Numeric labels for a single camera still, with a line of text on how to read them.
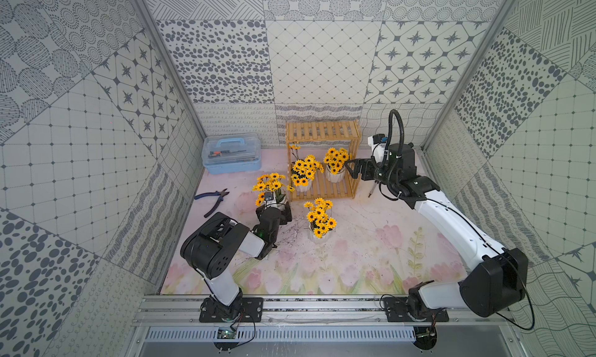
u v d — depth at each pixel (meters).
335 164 0.95
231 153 1.11
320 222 0.78
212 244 0.48
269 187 0.88
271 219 0.72
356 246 0.88
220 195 1.01
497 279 0.40
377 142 0.69
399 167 0.59
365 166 0.69
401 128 0.54
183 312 0.75
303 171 0.92
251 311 0.73
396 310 0.73
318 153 0.98
